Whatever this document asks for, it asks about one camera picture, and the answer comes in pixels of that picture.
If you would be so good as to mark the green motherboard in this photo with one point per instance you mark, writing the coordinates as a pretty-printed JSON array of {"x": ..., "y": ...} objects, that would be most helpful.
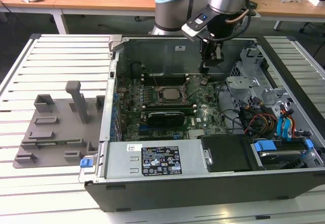
[{"x": 210, "y": 114}]

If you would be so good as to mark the silver chipset heatsink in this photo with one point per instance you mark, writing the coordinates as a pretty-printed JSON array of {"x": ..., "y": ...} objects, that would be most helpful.
[{"x": 196, "y": 133}]

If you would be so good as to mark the grey parts rack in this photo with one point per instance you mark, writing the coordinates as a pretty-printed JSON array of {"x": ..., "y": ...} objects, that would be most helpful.
[{"x": 61, "y": 132}]

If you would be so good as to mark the silver power supply unit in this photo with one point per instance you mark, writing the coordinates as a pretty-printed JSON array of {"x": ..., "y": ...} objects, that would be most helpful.
[{"x": 122, "y": 163}]

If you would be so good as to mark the wooden desk white legs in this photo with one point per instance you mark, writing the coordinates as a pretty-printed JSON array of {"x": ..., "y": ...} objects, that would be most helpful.
[
  {"x": 101, "y": 3},
  {"x": 10, "y": 4}
]

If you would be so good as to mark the silver metal drive cage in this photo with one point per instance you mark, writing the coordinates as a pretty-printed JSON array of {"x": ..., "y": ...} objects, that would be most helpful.
[{"x": 241, "y": 84}]

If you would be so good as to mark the grey plastic case latch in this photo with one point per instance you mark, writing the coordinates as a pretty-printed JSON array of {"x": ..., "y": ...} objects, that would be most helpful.
[{"x": 115, "y": 42}]

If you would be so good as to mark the silver CPU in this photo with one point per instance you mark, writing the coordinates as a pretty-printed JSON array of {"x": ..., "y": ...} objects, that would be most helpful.
[{"x": 171, "y": 94}]

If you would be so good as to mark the black graphics card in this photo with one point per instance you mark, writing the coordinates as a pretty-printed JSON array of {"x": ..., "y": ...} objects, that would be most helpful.
[{"x": 165, "y": 119}]

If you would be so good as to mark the black PC case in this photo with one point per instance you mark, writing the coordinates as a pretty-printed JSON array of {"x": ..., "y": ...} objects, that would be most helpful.
[{"x": 177, "y": 196}]

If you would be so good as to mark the hard disk blue carrier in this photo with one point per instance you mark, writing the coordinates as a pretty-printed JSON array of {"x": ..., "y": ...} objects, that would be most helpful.
[{"x": 264, "y": 146}]

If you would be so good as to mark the CPU socket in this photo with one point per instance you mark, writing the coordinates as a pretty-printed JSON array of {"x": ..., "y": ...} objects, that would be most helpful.
[{"x": 160, "y": 101}]

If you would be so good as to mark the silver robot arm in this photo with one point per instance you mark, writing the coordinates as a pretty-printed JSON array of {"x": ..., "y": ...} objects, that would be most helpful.
[{"x": 172, "y": 15}]

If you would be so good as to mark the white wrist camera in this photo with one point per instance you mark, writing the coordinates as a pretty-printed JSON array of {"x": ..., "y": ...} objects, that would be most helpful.
[{"x": 190, "y": 32}]

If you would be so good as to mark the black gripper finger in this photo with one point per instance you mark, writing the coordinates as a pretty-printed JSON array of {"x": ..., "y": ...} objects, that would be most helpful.
[
  {"x": 205, "y": 56},
  {"x": 218, "y": 55}
]

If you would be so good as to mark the small white box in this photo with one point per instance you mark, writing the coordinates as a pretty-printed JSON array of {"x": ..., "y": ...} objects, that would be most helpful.
[{"x": 317, "y": 0}]

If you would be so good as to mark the black RAM slot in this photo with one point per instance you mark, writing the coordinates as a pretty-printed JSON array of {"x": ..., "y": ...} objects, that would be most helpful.
[
  {"x": 167, "y": 105},
  {"x": 170, "y": 82},
  {"x": 167, "y": 109},
  {"x": 170, "y": 75},
  {"x": 170, "y": 79}
]

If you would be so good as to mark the thin metal locking lever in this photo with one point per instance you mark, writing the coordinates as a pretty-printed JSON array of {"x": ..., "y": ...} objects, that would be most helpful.
[{"x": 154, "y": 78}]

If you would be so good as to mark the round coin battery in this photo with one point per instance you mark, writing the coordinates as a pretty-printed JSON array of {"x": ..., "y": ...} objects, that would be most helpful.
[{"x": 203, "y": 81}]

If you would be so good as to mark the blue case latch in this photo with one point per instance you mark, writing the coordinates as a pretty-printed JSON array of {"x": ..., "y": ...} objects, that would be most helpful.
[{"x": 85, "y": 163}]

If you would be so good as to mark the black drive bay cover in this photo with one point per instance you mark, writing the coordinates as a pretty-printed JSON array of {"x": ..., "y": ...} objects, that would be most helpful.
[{"x": 226, "y": 155}]

